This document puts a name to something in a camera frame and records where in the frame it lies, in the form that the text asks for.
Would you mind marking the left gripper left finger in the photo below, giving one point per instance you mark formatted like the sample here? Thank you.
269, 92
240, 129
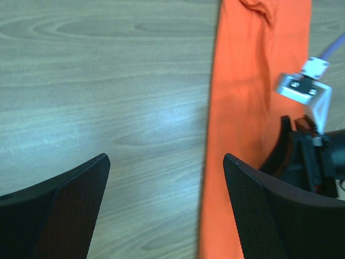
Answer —
55, 218

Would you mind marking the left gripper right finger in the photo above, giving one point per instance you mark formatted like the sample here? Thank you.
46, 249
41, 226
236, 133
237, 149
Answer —
277, 220

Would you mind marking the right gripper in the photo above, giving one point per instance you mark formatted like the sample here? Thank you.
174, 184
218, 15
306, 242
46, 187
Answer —
304, 156

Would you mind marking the orange t shirt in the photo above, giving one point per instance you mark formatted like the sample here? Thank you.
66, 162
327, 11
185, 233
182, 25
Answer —
256, 42

